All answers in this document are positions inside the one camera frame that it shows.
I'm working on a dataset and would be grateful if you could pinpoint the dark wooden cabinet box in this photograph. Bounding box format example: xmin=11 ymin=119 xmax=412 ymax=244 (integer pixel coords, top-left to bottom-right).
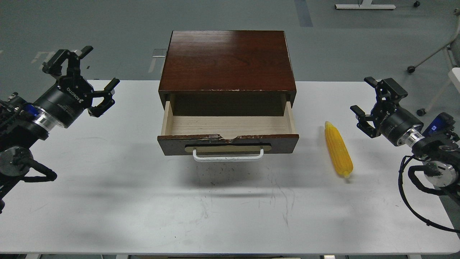
xmin=158 ymin=31 xmax=297 ymax=116

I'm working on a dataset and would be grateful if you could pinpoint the white stand base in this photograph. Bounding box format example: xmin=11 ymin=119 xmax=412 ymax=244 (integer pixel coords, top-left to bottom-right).
xmin=335 ymin=0 xmax=396 ymax=10

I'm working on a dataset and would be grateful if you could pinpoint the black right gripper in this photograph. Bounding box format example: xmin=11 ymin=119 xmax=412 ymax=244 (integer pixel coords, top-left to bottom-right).
xmin=350 ymin=77 xmax=424 ymax=146

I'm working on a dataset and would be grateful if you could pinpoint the wooden drawer with white handle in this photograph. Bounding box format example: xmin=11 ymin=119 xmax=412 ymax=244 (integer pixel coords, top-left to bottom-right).
xmin=157 ymin=101 xmax=299 ymax=160

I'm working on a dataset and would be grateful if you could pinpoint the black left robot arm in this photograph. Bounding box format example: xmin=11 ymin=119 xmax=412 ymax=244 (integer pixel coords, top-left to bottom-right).
xmin=0 ymin=46 xmax=120 ymax=199

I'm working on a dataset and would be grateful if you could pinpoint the yellow corn cob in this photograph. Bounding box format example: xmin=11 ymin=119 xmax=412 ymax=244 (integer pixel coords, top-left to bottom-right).
xmin=324 ymin=121 xmax=354 ymax=179

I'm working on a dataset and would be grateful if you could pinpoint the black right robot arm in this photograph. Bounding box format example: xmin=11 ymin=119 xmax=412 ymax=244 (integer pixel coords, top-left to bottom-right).
xmin=350 ymin=77 xmax=459 ymax=234

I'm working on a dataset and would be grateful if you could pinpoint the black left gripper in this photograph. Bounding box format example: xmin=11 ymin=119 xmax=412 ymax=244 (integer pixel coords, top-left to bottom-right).
xmin=33 ymin=46 xmax=120 ymax=128

